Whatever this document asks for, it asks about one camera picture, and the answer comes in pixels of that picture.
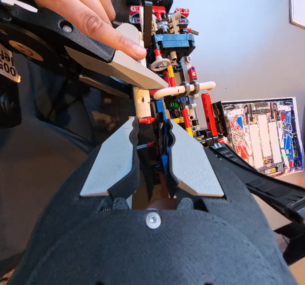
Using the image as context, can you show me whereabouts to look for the shiny sticker sheet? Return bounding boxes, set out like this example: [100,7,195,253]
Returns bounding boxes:
[220,97,305,178]

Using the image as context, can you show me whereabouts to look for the white and blue toy panel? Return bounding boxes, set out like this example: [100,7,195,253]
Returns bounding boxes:
[132,36,154,119]

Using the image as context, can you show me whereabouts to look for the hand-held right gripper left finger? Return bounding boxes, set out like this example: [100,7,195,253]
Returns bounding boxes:
[80,116,140,198]

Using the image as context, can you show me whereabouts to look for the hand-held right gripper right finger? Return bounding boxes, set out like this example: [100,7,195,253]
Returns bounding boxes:
[166,119,225,198]

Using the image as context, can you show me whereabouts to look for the toy brick car model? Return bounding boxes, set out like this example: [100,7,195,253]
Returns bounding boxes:
[112,0,305,228]

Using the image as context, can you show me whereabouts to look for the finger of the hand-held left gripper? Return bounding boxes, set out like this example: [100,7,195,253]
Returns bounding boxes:
[79,74,134,99]
[64,46,169,90]

